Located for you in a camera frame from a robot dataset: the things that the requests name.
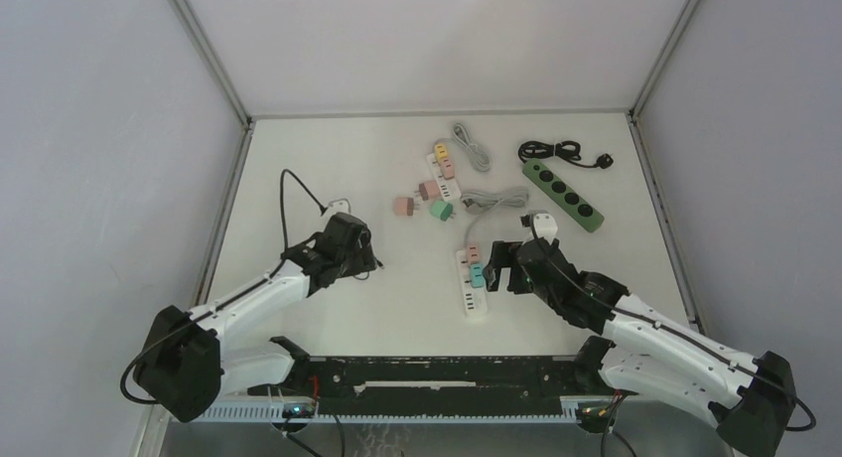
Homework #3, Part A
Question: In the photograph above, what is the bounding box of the green charger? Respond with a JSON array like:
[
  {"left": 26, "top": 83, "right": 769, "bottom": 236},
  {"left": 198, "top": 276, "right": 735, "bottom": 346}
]
[{"left": 429, "top": 199, "right": 455, "bottom": 222}]

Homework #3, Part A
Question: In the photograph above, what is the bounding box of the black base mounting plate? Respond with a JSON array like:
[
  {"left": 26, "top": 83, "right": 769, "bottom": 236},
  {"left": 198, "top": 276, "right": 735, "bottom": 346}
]
[{"left": 247, "top": 337, "right": 616, "bottom": 413}]

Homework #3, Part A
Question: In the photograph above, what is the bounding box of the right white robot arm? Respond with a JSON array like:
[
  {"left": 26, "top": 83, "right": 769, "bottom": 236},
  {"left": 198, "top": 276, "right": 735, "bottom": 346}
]
[{"left": 484, "top": 238, "right": 797, "bottom": 456}]

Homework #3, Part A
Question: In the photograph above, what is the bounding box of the grey cord of near strip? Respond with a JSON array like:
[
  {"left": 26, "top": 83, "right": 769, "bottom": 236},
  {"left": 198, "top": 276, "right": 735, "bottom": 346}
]
[{"left": 460, "top": 186, "right": 531, "bottom": 250}]

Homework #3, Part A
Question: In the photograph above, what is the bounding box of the green power strip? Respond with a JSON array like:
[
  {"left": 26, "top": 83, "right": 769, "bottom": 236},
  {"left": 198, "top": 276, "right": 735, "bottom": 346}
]
[{"left": 521, "top": 159, "right": 605, "bottom": 233}]

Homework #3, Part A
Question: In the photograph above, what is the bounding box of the yellow charger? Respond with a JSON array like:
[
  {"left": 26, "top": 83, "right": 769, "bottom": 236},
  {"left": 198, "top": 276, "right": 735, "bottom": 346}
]
[{"left": 433, "top": 143, "right": 449, "bottom": 161}]

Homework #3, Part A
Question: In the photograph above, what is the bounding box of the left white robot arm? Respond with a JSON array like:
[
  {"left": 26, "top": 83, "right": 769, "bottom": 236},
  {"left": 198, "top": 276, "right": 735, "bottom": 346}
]
[{"left": 119, "top": 212, "right": 380, "bottom": 422}]

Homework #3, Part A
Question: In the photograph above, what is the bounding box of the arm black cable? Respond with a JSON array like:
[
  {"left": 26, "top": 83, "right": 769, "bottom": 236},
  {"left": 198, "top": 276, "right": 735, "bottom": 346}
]
[
  {"left": 119, "top": 169, "right": 331, "bottom": 406},
  {"left": 522, "top": 216, "right": 817, "bottom": 433}
]

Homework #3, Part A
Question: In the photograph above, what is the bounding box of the teal blue charger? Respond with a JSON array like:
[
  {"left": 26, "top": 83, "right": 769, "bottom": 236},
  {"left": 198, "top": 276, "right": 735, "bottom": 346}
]
[{"left": 468, "top": 262, "right": 486, "bottom": 289}]

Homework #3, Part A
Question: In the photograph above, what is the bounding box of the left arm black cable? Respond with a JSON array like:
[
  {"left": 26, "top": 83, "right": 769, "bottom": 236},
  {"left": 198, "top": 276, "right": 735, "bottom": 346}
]
[{"left": 119, "top": 169, "right": 331, "bottom": 406}]

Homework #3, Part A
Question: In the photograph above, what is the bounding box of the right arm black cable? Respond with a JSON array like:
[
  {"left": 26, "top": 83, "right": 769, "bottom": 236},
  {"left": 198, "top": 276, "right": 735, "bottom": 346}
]
[{"left": 522, "top": 216, "right": 817, "bottom": 433}]

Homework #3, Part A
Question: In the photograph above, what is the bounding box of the white slotted cable duct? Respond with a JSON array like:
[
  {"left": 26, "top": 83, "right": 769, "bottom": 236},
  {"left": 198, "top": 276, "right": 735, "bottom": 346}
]
[{"left": 194, "top": 400, "right": 580, "bottom": 423}]

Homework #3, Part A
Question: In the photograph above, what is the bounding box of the pink charger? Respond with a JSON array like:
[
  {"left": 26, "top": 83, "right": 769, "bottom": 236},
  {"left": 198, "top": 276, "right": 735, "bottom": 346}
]
[
  {"left": 416, "top": 181, "right": 442, "bottom": 202},
  {"left": 439, "top": 158, "right": 455, "bottom": 180},
  {"left": 465, "top": 243, "right": 482, "bottom": 265},
  {"left": 393, "top": 197, "right": 419, "bottom": 217}
]

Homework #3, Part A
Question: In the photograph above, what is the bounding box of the grey cord of far strip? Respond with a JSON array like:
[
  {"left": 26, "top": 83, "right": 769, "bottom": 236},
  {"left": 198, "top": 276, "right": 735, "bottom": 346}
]
[{"left": 451, "top": 123, "right": 492, "bottom": 174}]

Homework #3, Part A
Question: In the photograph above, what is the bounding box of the grey cord of strip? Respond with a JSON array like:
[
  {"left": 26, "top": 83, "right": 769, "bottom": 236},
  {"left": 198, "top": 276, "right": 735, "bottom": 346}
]
[
  {"left": 451, "top": 123, "right": 492, "bottom": 174},
  {"left": 460, "top": 186, "right": 531, "bottom": 250}
]

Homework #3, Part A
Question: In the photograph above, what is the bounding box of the white power strip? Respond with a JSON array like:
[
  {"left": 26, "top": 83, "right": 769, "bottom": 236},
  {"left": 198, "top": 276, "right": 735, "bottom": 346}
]
[
  {"left": 455, "top": 248, "right": 489, "bottom": 320},
  {"left": 426, "top": 153, "right": 462, "bottom": 203}
]

